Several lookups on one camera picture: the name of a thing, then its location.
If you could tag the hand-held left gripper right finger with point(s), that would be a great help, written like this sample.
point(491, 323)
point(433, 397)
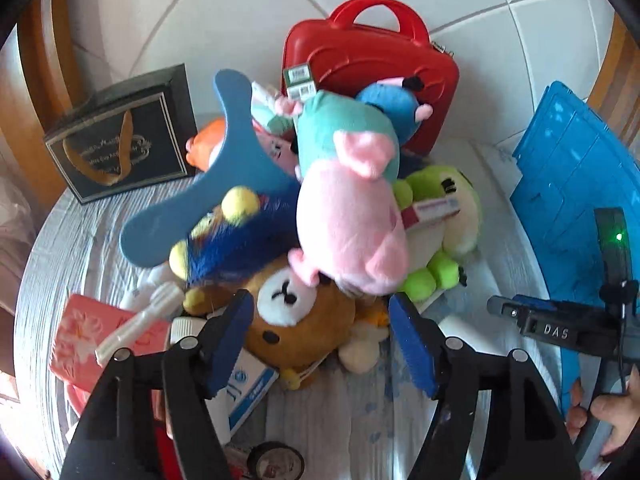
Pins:
point(412, 345)

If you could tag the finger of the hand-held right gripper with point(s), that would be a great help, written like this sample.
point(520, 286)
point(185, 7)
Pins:
point(540, 304)
point(505, 307)

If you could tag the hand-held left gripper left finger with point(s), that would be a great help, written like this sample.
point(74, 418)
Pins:
point(235, 340)

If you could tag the brown bear plush toy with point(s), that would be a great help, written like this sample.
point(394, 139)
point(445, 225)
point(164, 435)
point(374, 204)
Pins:
point(295, 325)

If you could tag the blue plastic crate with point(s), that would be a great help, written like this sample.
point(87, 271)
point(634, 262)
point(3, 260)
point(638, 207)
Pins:
point(565, 175)

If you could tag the person's right hand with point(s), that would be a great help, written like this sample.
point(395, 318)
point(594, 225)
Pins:
point(625, 415)

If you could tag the blue white box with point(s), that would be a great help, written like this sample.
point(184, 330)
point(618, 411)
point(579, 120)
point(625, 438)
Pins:
point(250, 385)

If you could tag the grey striped bedsheet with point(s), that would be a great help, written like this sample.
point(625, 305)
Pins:
point(350, 425)

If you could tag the small red white box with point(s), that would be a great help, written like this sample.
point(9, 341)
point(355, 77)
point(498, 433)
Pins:
point(430, 210)

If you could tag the black tape roll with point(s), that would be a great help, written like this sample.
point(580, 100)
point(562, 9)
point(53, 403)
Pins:
point(295, 460)

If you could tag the green frog plush toy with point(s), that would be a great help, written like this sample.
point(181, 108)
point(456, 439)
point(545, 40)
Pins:
point(450, 185)

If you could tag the pink pig plush toy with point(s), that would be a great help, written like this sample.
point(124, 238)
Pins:
point(345, 220)

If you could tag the pink floral box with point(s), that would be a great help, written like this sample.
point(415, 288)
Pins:
point(85, 340)

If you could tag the orange plush toy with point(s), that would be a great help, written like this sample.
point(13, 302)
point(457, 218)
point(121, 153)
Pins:
point(207, 142)

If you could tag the blue bird plush toy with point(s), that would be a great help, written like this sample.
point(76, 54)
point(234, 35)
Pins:
point(240, 125)

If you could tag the small blue plush toy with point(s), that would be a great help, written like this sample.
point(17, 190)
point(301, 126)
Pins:
point(390, 105)

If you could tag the small pastel plush toy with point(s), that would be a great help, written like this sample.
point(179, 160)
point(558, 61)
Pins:
point(270, 107)

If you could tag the clear plastic bag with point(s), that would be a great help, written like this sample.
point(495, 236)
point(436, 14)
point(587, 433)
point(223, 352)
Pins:
point(15, 220)

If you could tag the red hard-shell case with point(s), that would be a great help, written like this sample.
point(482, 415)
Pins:
point(350, 55)

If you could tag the wooden wall trim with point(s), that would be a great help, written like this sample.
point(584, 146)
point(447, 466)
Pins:
point(617, 70)
point(45, 50)

